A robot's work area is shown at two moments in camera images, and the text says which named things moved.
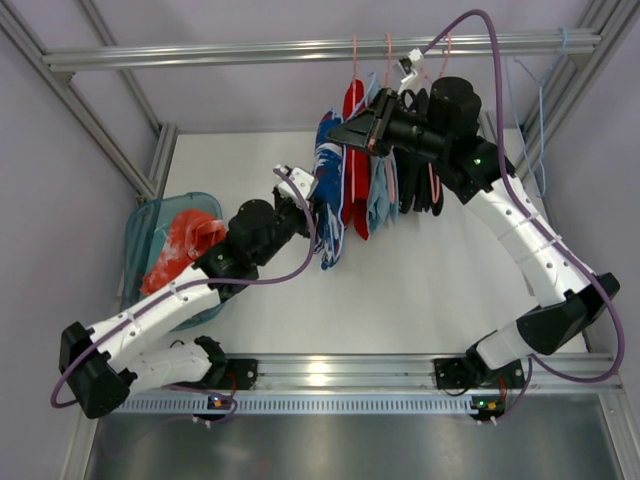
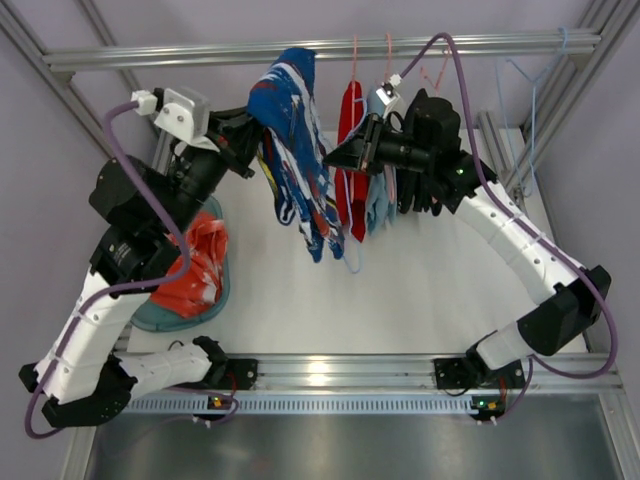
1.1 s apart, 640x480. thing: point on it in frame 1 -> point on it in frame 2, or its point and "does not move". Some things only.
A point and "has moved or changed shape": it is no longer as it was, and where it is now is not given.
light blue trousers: [383, 200] does not move
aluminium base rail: [415, 375] does not move
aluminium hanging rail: [449, 49] does not move
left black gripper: [302, 213] -> [235, 142]
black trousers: [418, 181] does not move
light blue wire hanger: [372, 80] -> [357, 268]
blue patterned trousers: [329, 199] has moved or changed shape
